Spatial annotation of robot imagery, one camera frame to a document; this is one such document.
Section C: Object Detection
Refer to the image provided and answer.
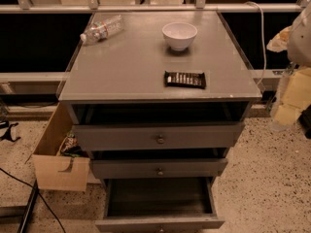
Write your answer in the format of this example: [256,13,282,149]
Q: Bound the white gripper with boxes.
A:
[266,26,311,127]

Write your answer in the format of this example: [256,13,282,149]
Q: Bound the grey bottom drawer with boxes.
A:
[95,178,225,233]

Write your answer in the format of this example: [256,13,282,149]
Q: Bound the grey drawer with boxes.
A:
[72,122,244,151]
[95,178,225,233]
[91,158,227,179]

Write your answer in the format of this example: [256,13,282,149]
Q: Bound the grey top drawer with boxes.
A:
[72,122,244,151]

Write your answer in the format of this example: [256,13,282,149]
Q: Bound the grey drawer cabinet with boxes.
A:
[59,12,261,165]

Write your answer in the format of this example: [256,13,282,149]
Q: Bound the grey middle drawer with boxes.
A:
[91,158,227,179]

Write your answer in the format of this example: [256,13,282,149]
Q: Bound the dark chocolate bar wrapper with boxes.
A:
[164,71,206,89]

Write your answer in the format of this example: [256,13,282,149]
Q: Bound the white bowl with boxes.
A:
[162,22,197,51]

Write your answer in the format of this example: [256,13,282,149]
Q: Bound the clear plastic water bottle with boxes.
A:
[80,15,124,45]

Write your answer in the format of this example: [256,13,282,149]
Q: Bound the snack bag in box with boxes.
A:
[58,132,82,157]

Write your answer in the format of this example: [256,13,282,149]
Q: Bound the cardboard box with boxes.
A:
[32,104,90,191]

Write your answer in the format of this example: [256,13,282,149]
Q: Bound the black clamp on floor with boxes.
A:
[0,120,19,143]

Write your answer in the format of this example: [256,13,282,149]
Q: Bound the black floor strip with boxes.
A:
[17,183,39,233]

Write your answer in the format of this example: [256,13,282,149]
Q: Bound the white cable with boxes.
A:
[246,1,268,85]

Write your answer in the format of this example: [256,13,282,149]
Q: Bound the metal rail frame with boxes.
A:
[0,0,311,95]

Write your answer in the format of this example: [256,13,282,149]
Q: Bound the black floor cable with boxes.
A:
[0,167,67,233]

